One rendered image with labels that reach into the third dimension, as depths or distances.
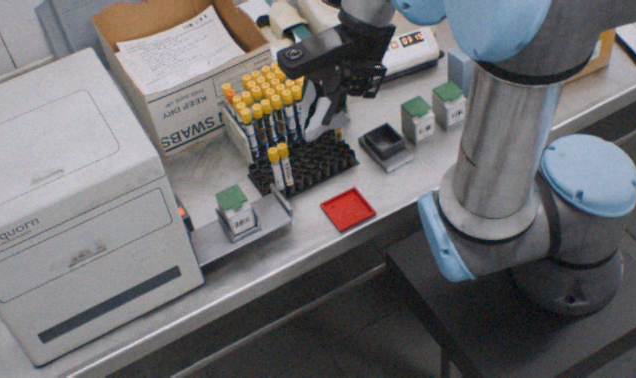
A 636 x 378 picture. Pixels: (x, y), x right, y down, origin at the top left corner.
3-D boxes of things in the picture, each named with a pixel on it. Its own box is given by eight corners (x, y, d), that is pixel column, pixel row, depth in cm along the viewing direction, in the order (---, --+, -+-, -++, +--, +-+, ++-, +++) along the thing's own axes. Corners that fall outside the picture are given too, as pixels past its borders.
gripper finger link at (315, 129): (341, 151, 130) (363, 100, 125) (310, 152, 127) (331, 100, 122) (330, 139, 132) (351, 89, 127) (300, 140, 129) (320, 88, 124)
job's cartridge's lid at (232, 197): (227, 215, 128) (226, 212, 127) (214, 195, 131) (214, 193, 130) (250, 204, 129) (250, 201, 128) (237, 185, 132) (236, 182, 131)
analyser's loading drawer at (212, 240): (179, 283, 130) (171, 263, 127) (163, 254, 135) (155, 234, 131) (295, 224, 136) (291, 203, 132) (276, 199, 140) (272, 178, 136)
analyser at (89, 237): (35, 371, 125) (-53, 247, 103) (-11, 248, 142) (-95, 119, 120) (222, 276, 133) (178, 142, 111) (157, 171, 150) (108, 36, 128)
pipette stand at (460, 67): (467, 108, 152) (469, 65, 145) (441, 89, 156) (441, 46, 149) (508, 83, 155) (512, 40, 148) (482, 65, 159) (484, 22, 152)
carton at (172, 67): (164, 161, 151) (141, 98, 140) (110, 75, 169) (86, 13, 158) (285, 105, 158) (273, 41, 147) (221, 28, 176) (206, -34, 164)
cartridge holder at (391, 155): (387, 173, 144) (386, 159, 141) (358, 143, 149) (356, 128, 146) (413, 159, 145) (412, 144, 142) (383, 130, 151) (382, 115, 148)
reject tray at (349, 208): (340, 233, 136) (340, 230, 136) (319, 206, 140) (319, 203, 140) (376, 214, 138) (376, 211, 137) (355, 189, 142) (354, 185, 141)
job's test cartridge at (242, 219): (234, 240, 132) (227, 214, 128) (222, 221, 135) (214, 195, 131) (257, 229, 133) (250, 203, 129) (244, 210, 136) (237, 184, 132)
